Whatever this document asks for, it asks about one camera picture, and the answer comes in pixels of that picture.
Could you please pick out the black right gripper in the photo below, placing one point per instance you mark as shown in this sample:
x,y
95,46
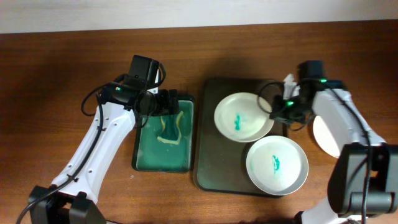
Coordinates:
x,y
280,112

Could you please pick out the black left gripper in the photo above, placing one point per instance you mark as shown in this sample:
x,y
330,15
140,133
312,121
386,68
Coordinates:
x,y
165,107

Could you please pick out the white bowl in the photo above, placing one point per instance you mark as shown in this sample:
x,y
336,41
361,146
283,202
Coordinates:
x,y
324,138
243,117

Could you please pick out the green and yellow sponge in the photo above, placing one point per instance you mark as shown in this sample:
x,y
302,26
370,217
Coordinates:
x,y
171,133

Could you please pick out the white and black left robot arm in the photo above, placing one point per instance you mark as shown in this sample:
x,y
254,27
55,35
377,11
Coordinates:
x,y
73,194

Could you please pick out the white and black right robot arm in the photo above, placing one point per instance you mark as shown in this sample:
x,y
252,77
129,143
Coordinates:
x,y
363,183

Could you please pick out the dark green water tray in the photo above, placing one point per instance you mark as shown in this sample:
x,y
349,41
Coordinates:
x,y
153,155

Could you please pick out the large dark serving tray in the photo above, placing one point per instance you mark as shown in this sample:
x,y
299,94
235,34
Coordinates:
x,y
220,163

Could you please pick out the white plate lower right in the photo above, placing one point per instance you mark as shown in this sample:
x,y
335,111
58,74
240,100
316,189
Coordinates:
x,y
277,165

